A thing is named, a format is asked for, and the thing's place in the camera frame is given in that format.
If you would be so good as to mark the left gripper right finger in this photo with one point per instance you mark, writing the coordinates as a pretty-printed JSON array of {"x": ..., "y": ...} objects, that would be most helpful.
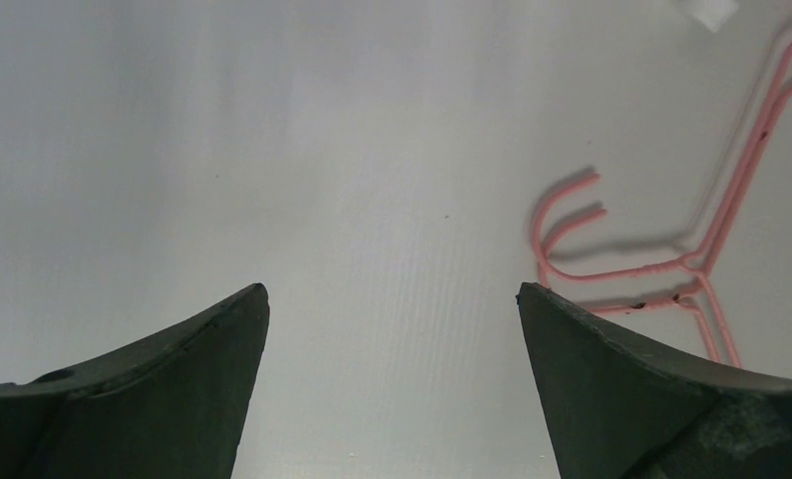
[{"x": 619, "y": 404}]

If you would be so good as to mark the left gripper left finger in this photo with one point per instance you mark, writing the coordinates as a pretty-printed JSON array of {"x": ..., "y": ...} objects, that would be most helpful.
[{"x": 170, "y": 405}]

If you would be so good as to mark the pink wire hanger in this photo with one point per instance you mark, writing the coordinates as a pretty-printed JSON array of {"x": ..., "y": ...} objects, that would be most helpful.
[{"x": 705, "y": 256}]

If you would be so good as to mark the red wire hanger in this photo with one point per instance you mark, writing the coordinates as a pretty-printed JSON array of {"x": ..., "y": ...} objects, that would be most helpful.
[{"x": 682, "y": 297}]

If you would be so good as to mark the white clothes rack frame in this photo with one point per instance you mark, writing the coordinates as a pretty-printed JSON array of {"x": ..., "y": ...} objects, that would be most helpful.
[{"x": 711, "y": 14}]

